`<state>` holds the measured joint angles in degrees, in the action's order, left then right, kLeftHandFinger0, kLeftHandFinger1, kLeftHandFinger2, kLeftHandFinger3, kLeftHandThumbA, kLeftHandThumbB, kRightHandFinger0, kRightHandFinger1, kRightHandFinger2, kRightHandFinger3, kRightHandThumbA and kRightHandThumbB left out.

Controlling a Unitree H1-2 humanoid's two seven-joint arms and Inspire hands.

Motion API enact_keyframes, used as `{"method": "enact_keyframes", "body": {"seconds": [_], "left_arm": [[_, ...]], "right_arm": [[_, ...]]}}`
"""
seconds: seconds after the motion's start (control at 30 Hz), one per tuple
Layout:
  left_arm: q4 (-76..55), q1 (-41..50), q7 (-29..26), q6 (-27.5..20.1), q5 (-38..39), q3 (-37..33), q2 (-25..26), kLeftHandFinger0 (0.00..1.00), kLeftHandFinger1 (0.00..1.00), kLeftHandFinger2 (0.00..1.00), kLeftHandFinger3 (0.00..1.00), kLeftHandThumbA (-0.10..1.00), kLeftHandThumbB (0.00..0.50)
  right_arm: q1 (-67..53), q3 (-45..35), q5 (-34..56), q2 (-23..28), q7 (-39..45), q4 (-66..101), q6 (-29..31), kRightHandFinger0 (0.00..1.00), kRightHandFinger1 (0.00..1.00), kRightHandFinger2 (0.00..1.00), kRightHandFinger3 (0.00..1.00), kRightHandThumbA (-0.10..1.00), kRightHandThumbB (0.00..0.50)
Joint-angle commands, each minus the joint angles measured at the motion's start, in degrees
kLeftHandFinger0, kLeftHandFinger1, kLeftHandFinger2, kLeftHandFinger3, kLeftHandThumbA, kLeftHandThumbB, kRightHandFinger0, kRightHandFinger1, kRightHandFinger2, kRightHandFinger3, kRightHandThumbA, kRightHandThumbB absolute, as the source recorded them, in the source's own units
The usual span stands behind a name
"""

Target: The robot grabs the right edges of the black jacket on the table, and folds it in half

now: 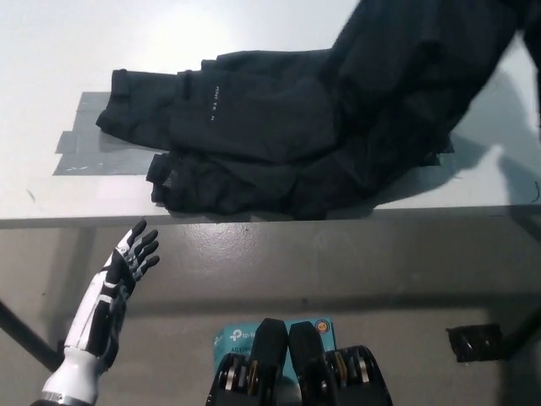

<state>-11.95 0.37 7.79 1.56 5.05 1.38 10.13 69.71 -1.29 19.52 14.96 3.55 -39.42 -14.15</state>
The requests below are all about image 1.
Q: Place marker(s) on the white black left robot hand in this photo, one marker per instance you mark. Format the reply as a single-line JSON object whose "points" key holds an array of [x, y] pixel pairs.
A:
{"points": [[97, 304]]}

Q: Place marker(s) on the black jacket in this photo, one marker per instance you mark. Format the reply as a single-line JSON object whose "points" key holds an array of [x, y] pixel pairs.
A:
{"points": [[296, 127]]}

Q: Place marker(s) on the black robot body blocks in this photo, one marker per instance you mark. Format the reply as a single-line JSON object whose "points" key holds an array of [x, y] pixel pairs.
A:
{"points": [[304, 359]]}

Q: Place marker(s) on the black table leg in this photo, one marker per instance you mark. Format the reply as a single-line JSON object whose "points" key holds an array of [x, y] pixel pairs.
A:
{"points": [[25, 338]]}

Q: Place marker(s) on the grey tape patch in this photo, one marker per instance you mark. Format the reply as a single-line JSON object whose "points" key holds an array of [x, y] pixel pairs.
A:
{"points": [[97, 162]]}

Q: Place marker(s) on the teal tp-link box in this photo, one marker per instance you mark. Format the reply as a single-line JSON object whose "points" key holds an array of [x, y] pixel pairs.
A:
{"points": [[236, 334]]}

